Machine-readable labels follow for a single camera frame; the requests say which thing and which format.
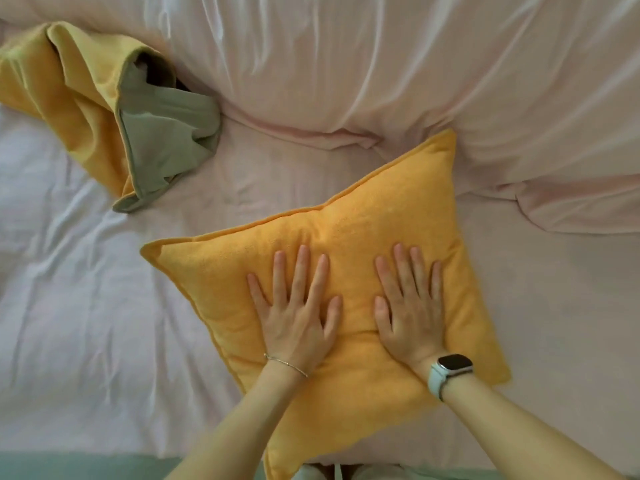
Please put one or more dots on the white smartwatch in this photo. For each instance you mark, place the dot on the white smartwatch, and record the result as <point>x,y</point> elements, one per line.
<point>440,377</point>

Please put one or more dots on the person's right hand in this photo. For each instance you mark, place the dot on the person's right hand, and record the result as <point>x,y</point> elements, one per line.
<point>415,314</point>

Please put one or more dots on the person's white shorts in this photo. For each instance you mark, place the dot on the person's white shorts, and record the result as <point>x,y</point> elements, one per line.
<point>350,472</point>

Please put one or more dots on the pink bed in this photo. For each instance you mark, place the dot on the pink bed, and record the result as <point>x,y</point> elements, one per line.
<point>100,319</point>

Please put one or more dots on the grey and orange pillowcase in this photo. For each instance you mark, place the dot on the grey and orange pillowcase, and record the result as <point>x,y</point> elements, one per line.
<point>65,94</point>
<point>360,219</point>

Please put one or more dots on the person's right forearm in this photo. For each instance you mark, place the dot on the person's right forearm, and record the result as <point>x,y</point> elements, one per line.
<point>525,429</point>

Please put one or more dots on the person's left forearm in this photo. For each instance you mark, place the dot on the person's left forearm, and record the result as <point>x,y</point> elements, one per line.
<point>240,424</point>

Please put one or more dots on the person's left hand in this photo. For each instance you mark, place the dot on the person's left hand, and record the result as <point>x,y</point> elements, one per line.
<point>295,324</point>

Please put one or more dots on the pink ruffled duvet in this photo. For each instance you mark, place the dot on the pink ruffled duvet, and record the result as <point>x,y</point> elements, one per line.
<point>375,59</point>

